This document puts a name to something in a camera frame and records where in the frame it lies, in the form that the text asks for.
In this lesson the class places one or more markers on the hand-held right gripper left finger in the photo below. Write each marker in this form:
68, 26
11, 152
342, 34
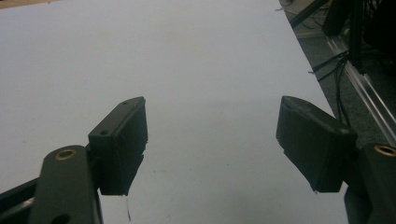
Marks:
116, 146

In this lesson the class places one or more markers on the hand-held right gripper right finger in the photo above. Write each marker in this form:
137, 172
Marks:
314, 146

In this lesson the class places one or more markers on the black equipment stand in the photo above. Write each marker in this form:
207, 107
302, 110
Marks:
373, 28

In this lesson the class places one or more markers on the black metal bar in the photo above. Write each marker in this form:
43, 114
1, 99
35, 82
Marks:
306, 14

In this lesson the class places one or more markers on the aluminium frame rail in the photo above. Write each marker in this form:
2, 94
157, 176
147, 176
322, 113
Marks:
370, 95

